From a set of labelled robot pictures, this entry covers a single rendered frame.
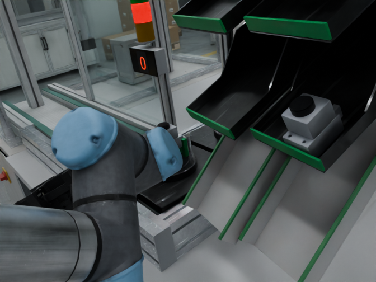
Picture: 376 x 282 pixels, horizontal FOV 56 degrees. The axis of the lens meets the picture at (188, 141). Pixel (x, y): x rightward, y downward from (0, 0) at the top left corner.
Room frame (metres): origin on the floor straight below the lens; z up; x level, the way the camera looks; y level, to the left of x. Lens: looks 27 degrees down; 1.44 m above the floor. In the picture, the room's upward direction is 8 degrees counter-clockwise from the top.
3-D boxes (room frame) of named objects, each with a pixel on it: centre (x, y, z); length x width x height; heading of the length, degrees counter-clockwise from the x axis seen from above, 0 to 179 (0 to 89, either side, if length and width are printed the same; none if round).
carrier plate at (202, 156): (0.80, 0.05, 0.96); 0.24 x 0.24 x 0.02; 37
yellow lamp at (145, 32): (1.03, 0.07, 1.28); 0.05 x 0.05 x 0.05
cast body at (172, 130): (0.81, 0.05, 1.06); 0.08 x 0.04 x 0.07; 127
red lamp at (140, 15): (1.03, 0.07, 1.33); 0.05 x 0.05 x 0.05
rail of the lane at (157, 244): (0.93, 0.34, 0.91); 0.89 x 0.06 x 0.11; 37
